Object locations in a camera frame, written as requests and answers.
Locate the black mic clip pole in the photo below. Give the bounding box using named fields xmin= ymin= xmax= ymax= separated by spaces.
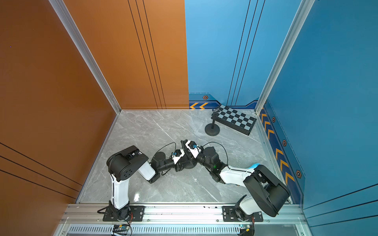
xmin=211 ymin=108 xmax=219 ymax=130

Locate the left circuit board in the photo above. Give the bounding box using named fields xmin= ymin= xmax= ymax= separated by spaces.
xmin=111 ymin=224 xmax=132 ymax=236

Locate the circuit board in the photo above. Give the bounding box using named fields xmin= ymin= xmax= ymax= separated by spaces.
xmin=111 ymin=224 xmax=132 ymax=236
xmin=238 ymin=225 xmax=255 ymax=236

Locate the folded chess board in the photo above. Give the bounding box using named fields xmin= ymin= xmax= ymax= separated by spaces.
xmin=216 ymin=105 xmax=257 ymax=136

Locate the aluminium front rail frame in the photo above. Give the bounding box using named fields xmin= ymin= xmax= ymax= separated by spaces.
xmin=55 ymin=203 xmax=312 ymax=236

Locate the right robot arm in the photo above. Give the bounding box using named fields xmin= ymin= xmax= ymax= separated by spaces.
xmin=181 ymin=140 xmax=290 ymax=221

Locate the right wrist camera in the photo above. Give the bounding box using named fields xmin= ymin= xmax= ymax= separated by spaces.
xmin=185 ymin=140 xmax=202 ymax=158

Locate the right circuit board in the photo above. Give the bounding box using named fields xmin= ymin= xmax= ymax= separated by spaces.
xmin=238 ymin=225 xmax=255 ymax=236

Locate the light blue tube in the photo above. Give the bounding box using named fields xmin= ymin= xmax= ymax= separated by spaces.
xmin=249 ymin=163 xmax=260 ymax=169

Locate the black round stand base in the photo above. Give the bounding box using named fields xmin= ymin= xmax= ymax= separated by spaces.
xmin=205 ymin=123 xmax=220 ymax=136

